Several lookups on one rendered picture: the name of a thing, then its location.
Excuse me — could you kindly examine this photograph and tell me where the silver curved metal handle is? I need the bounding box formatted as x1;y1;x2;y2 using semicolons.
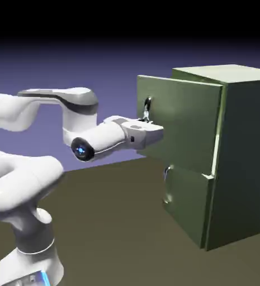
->
163;165;174;203

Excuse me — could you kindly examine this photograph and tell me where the green cabinet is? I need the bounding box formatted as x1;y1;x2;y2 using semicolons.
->
172;64;260;251

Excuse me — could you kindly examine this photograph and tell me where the dark curved metal handle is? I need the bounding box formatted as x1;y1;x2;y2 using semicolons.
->
138;96;153;123

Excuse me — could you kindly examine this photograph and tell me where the small green cabinet door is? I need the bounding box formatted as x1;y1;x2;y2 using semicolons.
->
163;164;215;249

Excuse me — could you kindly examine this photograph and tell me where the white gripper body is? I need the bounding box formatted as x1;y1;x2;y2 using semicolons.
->
121;120;164;150

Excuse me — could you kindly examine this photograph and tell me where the large green cabinet door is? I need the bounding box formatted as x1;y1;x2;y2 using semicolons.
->
136;74;224;175

